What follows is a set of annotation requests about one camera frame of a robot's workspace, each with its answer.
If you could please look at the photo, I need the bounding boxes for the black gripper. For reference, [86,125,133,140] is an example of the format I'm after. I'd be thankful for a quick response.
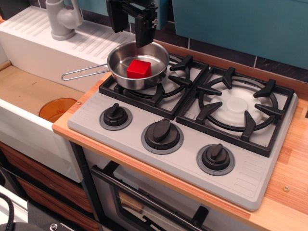
[106,0,158,48]

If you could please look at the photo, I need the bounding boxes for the stainless steel pan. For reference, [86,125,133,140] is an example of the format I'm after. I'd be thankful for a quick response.
[61,41,170,90]

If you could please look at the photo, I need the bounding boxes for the red wooden cube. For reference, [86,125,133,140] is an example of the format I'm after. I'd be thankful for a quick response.
[127,59,152,79]

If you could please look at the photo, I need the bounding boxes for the black left stove knob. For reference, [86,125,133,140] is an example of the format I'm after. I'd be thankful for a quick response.
[99,103,133,131]

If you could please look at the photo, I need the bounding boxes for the black stove knob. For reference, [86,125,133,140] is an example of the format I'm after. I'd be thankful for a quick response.
[141,118,184,155]
[196,143,235,176]
[99,103,133,131]

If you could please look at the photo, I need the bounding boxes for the black middle stove knob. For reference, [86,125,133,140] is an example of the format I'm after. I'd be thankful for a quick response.
[141,118,184,155]

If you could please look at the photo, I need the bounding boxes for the grey toy stove top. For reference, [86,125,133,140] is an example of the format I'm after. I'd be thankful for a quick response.
[67,45,299,212]

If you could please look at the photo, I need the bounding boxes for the black right stove knob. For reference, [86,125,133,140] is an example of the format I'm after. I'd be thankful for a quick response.
[196,143,235,176]

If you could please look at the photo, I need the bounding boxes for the grey toy faucet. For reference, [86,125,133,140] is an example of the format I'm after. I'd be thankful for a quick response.
[46,0,83,41]

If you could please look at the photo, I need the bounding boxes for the black left burner grate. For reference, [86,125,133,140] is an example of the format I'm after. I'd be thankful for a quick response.
[99,55,209,120]

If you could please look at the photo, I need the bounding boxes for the black burner grate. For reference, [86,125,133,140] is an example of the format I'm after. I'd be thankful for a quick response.
[99,55,209,120]
[177,67,298,157]

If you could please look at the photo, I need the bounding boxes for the white toy sink unit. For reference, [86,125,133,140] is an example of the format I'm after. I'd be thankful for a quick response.
[0,6,144,183]

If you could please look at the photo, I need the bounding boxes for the black right burner grate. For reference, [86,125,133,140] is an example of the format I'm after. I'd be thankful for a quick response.
[177,67,298,157]

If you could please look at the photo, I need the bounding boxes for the wooden drawer fronts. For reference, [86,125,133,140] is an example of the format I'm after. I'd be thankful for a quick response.
[0,143,101,231]

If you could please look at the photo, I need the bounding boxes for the oven door with black handle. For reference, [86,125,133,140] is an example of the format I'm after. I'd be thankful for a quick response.
[90,161,253,231]

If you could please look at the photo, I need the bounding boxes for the black braided cable lower left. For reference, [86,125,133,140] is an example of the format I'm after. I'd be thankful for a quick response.
[0,192,15,231]

